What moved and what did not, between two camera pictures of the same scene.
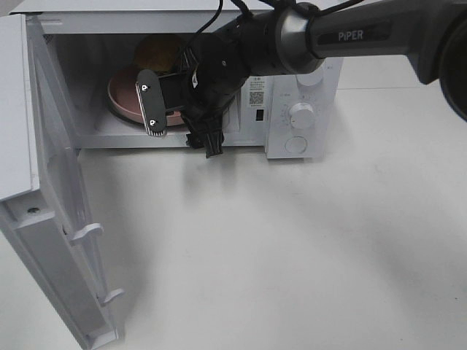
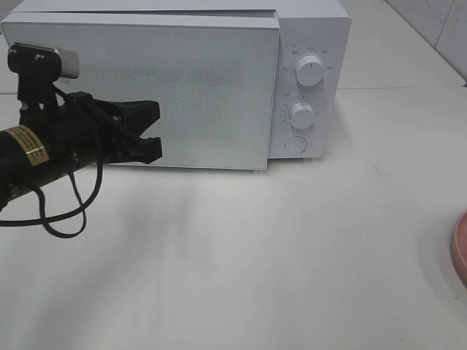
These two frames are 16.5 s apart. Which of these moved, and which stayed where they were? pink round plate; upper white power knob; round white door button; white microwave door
Moved: white microwave door; pink round plate
Stayed: round white door button; upper white power knob
